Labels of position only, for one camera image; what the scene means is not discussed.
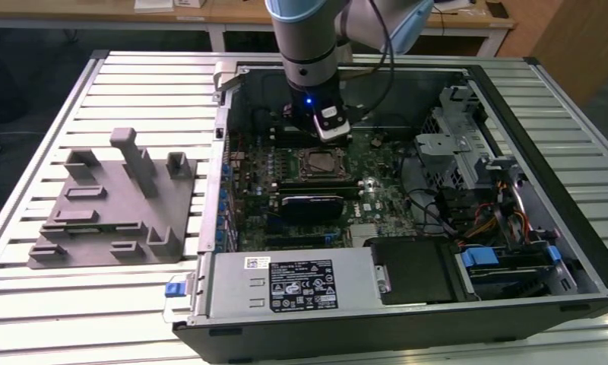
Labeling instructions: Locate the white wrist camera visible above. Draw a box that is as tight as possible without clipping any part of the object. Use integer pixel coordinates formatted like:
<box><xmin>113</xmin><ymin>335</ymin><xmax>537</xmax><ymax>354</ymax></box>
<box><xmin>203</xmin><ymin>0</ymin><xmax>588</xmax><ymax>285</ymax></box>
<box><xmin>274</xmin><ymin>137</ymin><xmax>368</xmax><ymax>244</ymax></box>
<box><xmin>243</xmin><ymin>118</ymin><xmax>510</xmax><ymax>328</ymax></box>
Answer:
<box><xmin>312</xmin><ymin>106</ymin><xmax>352</xmax><ymax>143</ymax></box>

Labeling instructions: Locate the silver heat sink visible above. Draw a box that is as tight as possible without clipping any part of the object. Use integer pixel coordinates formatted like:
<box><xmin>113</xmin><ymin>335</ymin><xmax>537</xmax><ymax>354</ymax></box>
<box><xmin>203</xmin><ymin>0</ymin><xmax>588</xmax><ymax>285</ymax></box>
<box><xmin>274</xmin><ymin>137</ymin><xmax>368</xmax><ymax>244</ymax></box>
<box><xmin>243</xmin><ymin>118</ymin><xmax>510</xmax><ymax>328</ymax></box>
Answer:
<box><xmin>348</xmin><ymin>224</ymin><xmax>378</xmax><ymax>248</ymax></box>

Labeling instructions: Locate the wooden cabinet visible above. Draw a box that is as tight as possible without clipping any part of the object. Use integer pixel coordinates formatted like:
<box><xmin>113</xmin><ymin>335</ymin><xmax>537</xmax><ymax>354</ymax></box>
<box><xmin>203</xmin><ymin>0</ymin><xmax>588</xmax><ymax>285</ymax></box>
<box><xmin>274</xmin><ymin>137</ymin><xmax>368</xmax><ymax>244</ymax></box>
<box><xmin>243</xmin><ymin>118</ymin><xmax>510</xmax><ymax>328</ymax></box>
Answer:
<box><xmin>496</xmin><ymin>0</ymin><xmax>608</xmax><ymax>103</ymax></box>

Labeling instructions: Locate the grey parts rack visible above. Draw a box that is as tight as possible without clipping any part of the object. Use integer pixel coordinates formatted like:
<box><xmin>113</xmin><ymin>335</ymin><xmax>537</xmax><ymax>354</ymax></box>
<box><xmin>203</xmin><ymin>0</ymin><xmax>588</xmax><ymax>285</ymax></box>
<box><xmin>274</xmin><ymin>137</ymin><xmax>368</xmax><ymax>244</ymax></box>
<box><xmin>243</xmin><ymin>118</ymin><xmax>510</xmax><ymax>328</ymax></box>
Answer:
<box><xmin>25</xmin><ymin>128</ymin><xmax>199</xmax><ymax>271</ymax></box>

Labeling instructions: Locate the black plastic shroud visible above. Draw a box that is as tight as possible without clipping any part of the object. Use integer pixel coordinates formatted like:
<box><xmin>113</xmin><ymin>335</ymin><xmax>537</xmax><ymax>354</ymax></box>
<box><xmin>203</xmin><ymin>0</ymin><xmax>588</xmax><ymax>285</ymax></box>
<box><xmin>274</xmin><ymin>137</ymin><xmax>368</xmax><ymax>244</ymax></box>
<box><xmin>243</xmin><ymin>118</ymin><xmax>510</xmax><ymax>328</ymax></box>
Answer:
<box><xmin>364</xmin><ymin>235</ymin><xmax>474</xmax><ymax>305</ymax></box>

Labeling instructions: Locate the CPU socket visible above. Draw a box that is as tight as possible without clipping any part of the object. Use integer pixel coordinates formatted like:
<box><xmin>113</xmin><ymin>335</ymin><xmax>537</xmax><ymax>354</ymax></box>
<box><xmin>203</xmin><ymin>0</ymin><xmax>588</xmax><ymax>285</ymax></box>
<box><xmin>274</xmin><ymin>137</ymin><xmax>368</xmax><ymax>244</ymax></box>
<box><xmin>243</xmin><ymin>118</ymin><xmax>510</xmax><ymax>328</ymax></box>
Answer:
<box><xmin>293</xmin><ymin>148</ymin><xmax>348</xmax><ymax>181</ymax></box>

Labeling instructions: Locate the metal drive cage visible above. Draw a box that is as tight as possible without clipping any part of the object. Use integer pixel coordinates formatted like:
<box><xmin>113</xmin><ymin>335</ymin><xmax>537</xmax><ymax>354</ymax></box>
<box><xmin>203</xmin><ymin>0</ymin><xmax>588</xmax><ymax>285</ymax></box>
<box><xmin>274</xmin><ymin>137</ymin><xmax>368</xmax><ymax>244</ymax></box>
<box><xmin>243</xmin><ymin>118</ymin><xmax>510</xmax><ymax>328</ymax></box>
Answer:
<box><xmin>413</xmin><ymin>85</ymin><xmax>517</xmax><ymax>191</ymax></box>

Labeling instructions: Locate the green motherboard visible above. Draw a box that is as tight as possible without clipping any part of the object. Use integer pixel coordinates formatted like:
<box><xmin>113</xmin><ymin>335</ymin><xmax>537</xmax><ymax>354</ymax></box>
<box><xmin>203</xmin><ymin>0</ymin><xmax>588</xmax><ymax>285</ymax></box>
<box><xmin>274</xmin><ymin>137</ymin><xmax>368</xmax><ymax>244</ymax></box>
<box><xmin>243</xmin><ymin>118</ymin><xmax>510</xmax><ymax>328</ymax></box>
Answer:
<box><xmin>221</xmin><ymin>129</ymin><xmax>422</xmax><ymax>252</ymax></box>

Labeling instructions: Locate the black expansion slot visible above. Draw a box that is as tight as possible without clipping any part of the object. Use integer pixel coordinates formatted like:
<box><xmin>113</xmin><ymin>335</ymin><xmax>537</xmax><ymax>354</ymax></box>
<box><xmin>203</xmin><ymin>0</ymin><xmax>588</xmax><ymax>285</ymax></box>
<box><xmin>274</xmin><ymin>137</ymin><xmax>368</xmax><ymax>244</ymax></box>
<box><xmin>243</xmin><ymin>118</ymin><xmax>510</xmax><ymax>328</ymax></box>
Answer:
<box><xmin>263</xmin><ymin>234</ymin><xmax>326</xmax><ymax>247</ymax></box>

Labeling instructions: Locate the grey case handle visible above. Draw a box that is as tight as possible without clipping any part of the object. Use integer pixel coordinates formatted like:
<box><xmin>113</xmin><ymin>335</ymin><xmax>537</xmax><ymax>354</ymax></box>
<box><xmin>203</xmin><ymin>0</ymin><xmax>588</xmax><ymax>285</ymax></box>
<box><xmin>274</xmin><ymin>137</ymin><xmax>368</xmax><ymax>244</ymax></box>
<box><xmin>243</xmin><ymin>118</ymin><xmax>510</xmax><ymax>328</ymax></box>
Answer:
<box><xmin>213</xmin><ymin>60</ymin><xmax>242</xmax><ymax>102</ymax></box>

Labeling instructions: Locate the silver CPU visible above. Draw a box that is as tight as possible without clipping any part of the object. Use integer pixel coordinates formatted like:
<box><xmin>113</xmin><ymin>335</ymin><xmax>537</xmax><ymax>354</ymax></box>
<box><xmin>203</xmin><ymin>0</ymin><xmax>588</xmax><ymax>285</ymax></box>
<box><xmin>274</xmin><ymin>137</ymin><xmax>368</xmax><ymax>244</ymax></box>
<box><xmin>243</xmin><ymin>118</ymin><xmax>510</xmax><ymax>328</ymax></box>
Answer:
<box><xmin>308</xmin><ymin>153</ymin><xmax>336</xmax><ymax>173</ymax></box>

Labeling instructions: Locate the wooden desk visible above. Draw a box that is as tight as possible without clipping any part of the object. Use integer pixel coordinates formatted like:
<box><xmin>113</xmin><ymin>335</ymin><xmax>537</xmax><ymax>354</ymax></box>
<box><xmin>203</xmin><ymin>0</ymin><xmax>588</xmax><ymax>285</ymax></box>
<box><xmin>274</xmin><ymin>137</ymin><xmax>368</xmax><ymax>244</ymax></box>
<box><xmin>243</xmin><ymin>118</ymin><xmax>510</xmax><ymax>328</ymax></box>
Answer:
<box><xmin>0</xmin><ymin>0</ymin><xmax>517</xmax><ymax>58</ymax></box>

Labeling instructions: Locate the coloured wire bundle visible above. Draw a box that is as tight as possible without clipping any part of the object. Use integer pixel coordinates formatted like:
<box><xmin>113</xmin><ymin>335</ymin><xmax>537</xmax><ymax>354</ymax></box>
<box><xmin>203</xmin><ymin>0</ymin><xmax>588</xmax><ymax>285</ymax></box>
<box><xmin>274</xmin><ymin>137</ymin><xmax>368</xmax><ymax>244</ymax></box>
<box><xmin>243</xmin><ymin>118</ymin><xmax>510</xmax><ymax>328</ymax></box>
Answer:
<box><xmin>465</xmin><ymin>181</ymin><xmax>533</xmax><ymax>244</ymax></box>

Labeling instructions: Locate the grey power supply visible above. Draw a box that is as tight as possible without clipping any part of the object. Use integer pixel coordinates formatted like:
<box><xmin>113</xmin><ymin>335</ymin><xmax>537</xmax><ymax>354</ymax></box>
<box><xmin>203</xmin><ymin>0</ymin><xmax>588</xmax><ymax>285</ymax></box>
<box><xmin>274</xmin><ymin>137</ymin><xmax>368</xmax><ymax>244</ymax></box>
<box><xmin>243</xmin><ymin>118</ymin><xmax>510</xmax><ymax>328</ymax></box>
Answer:
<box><xmin>205</xmin><ymin>249</ymin><xmax>389</xmax><ymax>319</ymax></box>

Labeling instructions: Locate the black graphics card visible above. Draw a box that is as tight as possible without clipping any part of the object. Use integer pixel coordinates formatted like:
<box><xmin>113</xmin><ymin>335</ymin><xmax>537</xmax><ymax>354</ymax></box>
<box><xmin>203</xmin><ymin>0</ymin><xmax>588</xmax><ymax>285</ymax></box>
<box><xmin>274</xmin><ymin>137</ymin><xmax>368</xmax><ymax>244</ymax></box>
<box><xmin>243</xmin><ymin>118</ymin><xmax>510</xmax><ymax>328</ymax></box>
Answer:
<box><xmin>277</xmin><ymin>193</ymin><xmax>345</xmax><ymax>225</ymax></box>

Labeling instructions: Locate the black camera cable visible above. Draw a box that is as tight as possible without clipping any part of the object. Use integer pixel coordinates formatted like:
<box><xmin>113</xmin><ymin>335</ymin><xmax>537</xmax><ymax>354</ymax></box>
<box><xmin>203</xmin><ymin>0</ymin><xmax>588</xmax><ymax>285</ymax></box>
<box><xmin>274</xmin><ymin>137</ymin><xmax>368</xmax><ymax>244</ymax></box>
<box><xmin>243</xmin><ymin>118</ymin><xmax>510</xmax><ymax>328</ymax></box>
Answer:
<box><xmin>348</xmin><ymin>0</ymin><xmax>397</xmax><ymax>117</ymax></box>

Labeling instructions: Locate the black PC case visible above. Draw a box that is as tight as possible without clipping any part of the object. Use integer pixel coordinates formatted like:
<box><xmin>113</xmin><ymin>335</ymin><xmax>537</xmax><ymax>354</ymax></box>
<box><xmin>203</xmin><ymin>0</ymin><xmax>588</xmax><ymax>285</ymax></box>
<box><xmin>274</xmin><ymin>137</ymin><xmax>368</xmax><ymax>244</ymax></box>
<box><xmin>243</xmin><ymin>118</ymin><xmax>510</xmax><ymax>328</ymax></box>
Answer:
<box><xmin>170</xmin><ymin>62</ymin><xmax>608</xmax><ymax>364</ymax></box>

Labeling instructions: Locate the blue disk carrier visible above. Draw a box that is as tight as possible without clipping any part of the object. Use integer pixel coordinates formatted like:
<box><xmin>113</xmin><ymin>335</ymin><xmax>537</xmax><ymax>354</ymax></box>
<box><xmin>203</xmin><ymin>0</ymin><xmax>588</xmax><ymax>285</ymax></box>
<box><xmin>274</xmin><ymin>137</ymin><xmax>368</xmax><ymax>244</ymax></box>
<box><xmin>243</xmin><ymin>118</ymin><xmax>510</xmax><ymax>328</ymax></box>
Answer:
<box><xmin>460</xmin><ymin>246</ymin><xmax>501</xmax><ymax>269</ymax></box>

